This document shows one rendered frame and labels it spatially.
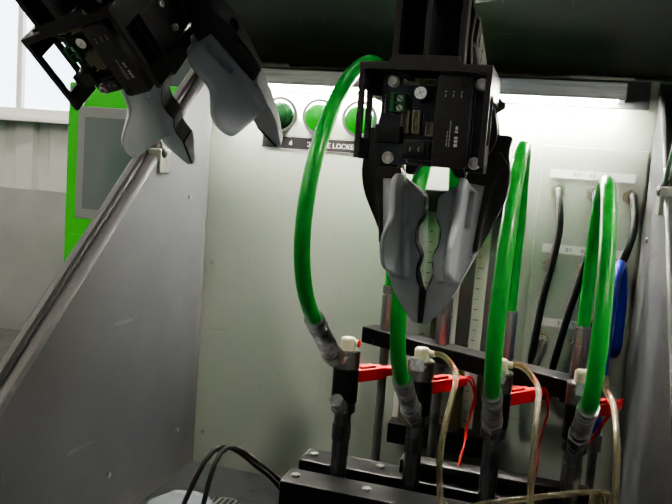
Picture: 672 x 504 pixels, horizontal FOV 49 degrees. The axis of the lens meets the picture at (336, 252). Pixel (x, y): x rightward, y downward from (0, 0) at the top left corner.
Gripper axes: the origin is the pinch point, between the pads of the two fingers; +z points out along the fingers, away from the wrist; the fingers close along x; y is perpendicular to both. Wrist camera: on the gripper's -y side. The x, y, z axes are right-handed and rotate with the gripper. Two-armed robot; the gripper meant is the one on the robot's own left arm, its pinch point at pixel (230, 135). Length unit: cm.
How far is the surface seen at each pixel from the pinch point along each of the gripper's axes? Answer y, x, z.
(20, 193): -257, -399, 171
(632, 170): -39, 21, 43
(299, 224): -0.5, 0.6, 10.0
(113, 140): -193, -221, 110
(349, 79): -16.1, 2.2, 7.0
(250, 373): -16, -36, 52
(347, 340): -4.5, -5.5, 30.6
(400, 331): 3.2, 6.5, 19.9
